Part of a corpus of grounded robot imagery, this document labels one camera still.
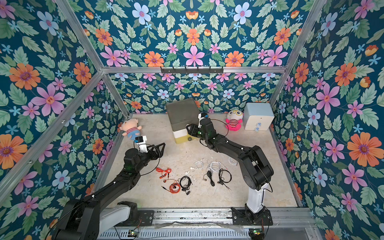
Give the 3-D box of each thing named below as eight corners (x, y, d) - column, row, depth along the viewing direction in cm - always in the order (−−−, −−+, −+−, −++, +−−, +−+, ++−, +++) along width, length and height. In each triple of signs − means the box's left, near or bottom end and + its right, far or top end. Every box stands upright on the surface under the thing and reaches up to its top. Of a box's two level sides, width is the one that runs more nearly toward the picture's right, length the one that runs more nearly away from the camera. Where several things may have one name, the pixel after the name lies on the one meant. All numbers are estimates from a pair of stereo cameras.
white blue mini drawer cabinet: (244, 131, 111) (249, 117, 99) (240, 116, 121) (244, 101, 109) (267, 131, 111) (275, 117, 99) (262, 116, 121) (268, 101, 109)
